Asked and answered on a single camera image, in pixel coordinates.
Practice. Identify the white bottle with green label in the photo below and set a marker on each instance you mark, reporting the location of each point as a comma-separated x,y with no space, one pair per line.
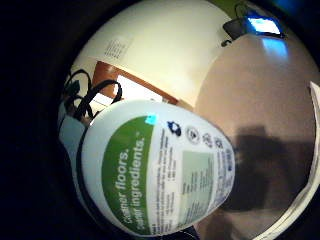
166,173

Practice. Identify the laptop with lit screen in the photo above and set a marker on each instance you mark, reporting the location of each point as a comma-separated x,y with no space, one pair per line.
263,25

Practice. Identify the printed notice on wall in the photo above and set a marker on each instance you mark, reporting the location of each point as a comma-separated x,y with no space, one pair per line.
117,47

